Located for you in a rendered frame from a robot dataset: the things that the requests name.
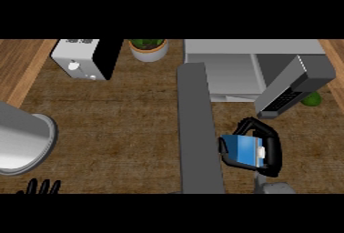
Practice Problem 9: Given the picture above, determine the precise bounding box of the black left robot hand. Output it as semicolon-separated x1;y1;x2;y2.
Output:
17;178;63;195

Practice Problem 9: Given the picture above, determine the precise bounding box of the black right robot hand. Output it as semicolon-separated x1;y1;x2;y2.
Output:
218;116;284;178

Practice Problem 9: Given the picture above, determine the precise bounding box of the blue milk carton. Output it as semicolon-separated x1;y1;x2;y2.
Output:
221;134;269;168

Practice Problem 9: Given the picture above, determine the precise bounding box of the grey microwave door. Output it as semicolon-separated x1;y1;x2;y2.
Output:
176;62;228;195

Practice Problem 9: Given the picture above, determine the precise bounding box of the grey microwave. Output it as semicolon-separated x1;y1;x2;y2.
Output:
184;39;337;120

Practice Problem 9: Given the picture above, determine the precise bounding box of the large silver pot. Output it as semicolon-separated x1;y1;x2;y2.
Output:
0;100;61;177

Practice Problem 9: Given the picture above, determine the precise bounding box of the green avocado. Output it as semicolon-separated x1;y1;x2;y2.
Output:
300;91;324;107

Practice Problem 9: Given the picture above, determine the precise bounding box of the potted green plant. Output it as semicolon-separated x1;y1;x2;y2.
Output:
128;39;172;63

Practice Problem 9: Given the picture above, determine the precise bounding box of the white and black toaster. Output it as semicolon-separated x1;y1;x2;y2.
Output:
51;39;126;82

